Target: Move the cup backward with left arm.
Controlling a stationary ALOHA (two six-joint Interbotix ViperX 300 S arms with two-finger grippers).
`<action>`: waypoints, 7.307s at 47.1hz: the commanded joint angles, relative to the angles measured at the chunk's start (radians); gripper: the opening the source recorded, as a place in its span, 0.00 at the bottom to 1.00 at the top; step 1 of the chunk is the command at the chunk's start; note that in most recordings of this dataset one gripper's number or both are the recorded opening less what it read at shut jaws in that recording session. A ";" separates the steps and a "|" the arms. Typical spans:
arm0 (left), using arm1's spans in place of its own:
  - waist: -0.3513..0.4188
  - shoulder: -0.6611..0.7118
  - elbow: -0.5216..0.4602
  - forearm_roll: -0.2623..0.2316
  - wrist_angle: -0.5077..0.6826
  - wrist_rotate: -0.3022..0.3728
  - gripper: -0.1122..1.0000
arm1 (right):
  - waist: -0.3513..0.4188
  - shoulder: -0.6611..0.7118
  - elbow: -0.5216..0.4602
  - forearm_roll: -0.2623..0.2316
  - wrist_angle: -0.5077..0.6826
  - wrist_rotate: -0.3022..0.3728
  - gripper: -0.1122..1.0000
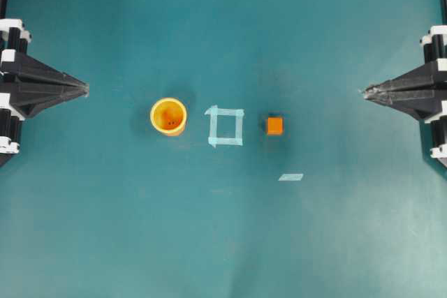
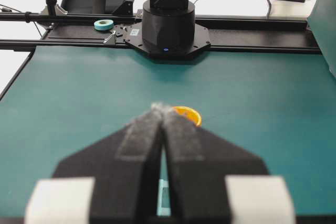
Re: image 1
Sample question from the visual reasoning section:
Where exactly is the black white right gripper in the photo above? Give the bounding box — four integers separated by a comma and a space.
362, 25, 446, 158

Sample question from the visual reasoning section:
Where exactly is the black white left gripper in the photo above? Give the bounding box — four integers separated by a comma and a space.
1, 18, 89, 154

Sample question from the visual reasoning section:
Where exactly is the orange plastic cup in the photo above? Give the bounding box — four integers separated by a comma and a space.
149, 98, 187, 137

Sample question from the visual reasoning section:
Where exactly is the orange cube block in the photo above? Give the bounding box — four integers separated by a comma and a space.
266, 117, 284, 136

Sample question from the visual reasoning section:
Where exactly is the light blue tape strip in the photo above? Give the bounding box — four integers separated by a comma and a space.
278, 173, 304, 181

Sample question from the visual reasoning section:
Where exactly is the light blue tape square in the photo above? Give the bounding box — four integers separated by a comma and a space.
205, 105, 244, 148

